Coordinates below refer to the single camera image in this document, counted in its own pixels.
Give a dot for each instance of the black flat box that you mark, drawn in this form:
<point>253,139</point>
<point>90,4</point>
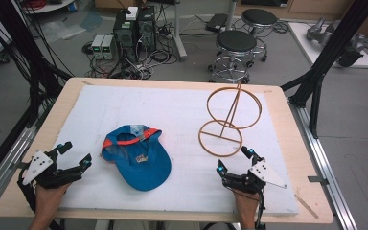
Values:
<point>216,22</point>

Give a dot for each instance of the white platform board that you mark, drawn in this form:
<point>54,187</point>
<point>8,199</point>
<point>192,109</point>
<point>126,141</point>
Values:
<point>303,35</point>

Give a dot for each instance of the wooden stick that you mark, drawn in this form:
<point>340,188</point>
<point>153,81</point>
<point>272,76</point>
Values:
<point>306,206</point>

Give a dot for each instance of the person's left hand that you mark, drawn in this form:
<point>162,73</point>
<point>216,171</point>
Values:
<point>49,196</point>

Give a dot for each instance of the black metal frame strut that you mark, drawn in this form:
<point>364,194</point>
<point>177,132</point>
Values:
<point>35,57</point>
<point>329,57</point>

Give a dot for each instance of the white power adapter box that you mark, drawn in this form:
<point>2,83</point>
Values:
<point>132,13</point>

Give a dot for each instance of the black computer tower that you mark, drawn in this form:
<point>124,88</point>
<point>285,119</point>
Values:
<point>147,30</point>
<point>125,33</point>

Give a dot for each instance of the blue cap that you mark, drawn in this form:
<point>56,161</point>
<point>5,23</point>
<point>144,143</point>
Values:
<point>137,158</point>

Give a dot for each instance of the black round stool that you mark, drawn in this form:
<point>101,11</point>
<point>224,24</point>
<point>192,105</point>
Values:
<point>259,27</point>
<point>234,52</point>

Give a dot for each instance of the grey power supply unit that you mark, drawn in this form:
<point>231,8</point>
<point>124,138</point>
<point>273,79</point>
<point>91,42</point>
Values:
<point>108,47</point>
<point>97,47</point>

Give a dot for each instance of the white foam mat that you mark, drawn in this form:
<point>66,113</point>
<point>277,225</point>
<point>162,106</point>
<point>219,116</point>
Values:
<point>179,134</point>

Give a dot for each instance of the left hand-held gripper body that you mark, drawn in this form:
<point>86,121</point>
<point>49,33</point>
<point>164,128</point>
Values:
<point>46,172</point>

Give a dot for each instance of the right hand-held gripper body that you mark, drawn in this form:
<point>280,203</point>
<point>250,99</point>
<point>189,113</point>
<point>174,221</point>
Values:
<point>255,177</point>

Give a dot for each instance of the grey table leg post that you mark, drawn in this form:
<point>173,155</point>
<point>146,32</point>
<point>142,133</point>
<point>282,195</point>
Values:
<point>179,32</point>

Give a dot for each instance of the person's right hand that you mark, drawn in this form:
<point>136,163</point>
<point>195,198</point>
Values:
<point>246,204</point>

